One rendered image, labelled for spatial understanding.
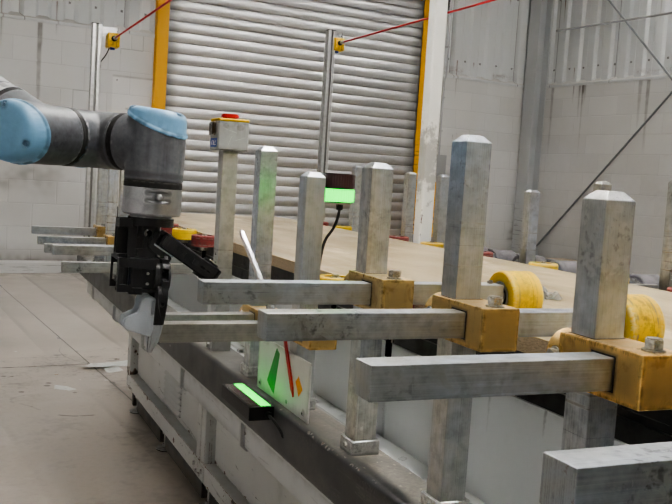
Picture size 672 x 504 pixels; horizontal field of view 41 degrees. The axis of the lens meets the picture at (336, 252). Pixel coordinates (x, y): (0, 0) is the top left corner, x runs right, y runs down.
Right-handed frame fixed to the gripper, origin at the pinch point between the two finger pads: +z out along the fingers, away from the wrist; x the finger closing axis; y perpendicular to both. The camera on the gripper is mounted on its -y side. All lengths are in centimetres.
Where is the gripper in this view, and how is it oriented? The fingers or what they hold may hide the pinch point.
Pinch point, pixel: (154, 344)
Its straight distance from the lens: 144.3
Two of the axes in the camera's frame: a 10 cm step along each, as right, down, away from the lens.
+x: 4.0, 1.0, -9.1
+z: -0.9, 9.9, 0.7
